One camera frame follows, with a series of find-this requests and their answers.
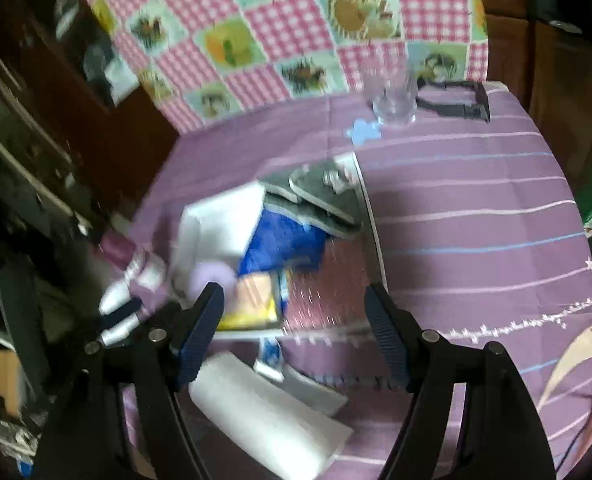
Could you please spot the purple pump bottle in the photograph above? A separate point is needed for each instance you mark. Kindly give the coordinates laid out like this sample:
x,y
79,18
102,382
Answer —
x,y
146,272

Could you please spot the pink bubble wrap pouch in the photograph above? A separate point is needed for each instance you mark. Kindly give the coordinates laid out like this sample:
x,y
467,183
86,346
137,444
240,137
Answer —
x,y
336,290

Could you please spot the clear glass cup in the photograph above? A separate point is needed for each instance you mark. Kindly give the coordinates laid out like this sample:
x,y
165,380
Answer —
x,y
393,105

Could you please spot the blue dog print packet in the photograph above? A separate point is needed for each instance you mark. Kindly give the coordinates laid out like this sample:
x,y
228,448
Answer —
x,y
281,245

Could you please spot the beige makeup sponge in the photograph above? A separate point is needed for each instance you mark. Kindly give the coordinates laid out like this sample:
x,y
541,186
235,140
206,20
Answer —
x,y
256,292

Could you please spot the dark glass door cabinet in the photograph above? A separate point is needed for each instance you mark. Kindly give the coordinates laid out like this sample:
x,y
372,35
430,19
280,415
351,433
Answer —
x,y
51,110

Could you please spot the white box lid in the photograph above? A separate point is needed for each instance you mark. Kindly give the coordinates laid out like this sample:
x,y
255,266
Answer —
x,y
266,420

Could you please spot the small blue white packet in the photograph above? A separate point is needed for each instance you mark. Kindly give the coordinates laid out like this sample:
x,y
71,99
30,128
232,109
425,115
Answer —
x,y
268,357

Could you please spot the yellow tissue pack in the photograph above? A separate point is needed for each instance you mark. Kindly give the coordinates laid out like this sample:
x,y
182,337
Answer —
x,y
248,321

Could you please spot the white mask pack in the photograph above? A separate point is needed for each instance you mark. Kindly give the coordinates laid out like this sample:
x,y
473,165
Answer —
x,y
216,230

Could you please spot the brown wooden cabinet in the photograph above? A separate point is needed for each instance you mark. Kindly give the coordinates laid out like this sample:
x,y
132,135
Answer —
x,y
550,85

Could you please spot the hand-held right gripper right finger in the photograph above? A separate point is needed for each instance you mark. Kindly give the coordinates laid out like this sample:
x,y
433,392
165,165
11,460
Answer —
x,y
385,340

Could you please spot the light purple soft pad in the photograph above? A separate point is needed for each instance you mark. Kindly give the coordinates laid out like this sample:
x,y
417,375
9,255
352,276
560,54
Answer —
x,y
211,285

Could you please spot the pink checkered cloth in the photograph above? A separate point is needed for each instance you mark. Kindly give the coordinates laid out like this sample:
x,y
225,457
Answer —
x,y
286,20

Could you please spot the black folding stand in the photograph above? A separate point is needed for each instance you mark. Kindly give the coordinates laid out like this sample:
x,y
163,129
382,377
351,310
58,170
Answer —
x,y
475,107

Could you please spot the white cardboard box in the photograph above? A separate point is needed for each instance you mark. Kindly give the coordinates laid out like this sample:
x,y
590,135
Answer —
x,y
370,220

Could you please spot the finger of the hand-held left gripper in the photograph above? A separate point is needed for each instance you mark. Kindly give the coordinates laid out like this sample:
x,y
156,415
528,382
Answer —
x,y
123,312

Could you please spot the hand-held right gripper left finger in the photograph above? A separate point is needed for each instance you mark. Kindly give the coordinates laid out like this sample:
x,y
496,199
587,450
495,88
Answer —
x,y
203,330

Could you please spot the grey plaid pouch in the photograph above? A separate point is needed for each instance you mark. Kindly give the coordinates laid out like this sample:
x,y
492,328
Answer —
x,y
336,200

